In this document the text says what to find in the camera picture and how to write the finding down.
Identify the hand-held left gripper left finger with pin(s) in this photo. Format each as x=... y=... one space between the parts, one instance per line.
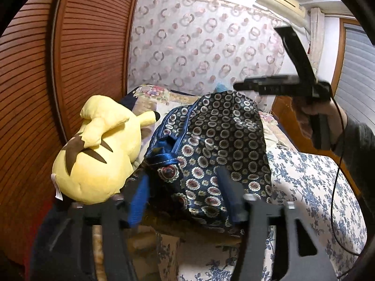
x=137 y=202

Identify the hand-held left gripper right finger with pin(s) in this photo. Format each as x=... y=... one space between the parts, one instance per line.
x=231 y=199

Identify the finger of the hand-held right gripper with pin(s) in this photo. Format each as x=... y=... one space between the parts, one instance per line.
x=257 y=85

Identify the dark blue patterned quilt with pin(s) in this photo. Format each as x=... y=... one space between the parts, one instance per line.
x=222 y=128

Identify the person's right forearm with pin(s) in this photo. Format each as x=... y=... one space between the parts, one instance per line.
x=360 y=158

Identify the person's right hand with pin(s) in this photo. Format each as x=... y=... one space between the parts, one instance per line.
x=337 y=114

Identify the gold brocade quilt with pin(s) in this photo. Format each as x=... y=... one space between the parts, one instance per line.
x=140 y=234

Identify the blue cloth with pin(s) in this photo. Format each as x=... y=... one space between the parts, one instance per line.
x=221 y=87

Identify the tied side curtain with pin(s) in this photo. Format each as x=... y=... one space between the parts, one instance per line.
x=315 y=35

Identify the wooden side cabinet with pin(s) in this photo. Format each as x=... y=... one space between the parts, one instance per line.
x=285 y=114

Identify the yellow plush toy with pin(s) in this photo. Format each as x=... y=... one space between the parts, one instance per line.
x=96 y=158

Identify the blue floral bed sheet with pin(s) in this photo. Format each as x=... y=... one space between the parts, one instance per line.
x=307 y=181

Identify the circle-patterned sheer curtain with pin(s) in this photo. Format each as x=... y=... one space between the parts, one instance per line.
x=190 y=35

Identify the wooden slatted wardrobe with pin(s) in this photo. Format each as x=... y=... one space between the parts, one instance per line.
x=58 y=64

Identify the wall air conditioner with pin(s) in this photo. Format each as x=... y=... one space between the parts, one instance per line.
x=281 y=3

